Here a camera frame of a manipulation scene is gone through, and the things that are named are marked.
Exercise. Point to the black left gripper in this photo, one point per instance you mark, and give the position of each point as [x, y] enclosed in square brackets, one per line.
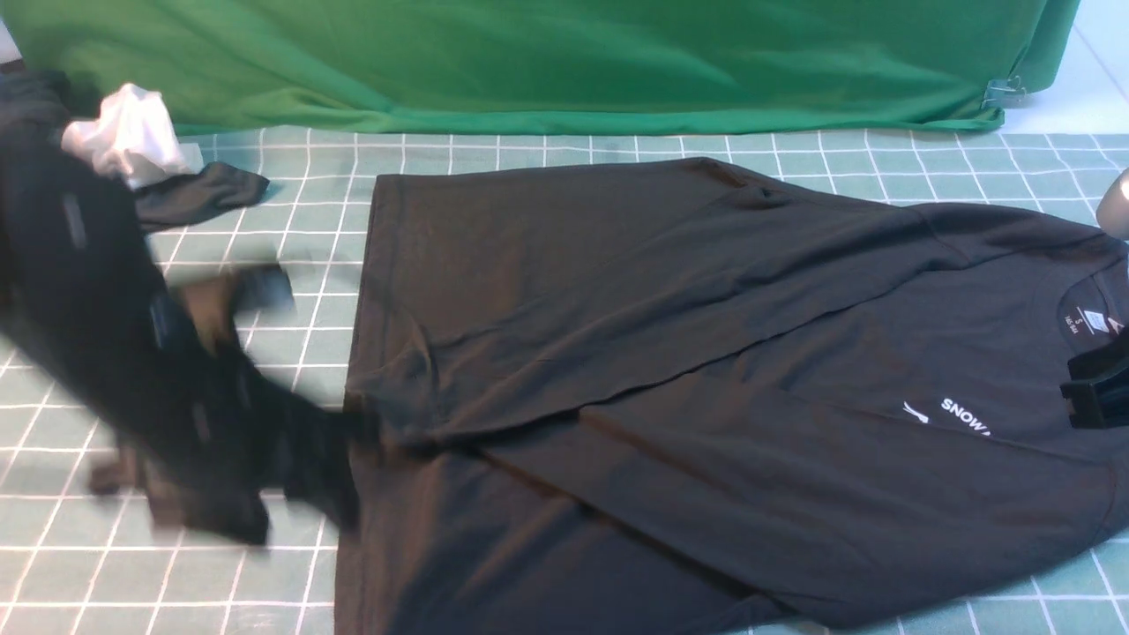
[247, 433]

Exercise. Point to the dark gray crumpled garment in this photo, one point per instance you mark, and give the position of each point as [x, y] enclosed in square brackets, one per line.
[212, 194]

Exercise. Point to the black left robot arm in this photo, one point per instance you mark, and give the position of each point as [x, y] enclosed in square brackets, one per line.
[100, 348]

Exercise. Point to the green backdrop cloth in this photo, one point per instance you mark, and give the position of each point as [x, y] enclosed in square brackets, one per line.
[608, 68]

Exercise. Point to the metal binder clip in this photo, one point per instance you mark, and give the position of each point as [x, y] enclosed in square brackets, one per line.
[1004, 93]

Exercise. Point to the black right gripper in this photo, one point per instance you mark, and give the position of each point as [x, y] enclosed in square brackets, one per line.
[1097, 391]

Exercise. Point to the teal checkered tablecloth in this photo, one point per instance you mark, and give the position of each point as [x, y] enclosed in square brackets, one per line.
[75, 565]

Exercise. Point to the gray long-sleeve top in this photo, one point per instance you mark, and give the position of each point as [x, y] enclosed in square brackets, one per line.
[681, 397]

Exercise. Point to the white crumpled cloth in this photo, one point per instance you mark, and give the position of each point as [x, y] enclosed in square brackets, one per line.
[133, 137]

